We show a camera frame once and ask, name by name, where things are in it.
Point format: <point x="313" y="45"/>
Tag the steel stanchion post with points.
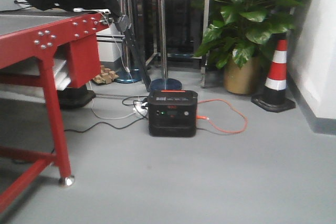
<point x="164" y="83"/>

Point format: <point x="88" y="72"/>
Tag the green potted plant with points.
<point x="241" y="38"/>

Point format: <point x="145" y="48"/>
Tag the stainless steel stand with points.
<point x="186" y="21"/>

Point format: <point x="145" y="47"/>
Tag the black portable power station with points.
<point x="172" y="113"/>

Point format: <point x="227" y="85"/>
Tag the red metal table frame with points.
<point x="38" y="36"/>

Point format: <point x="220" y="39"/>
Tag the red white traffic cone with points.
<point x="273" y="98"/>

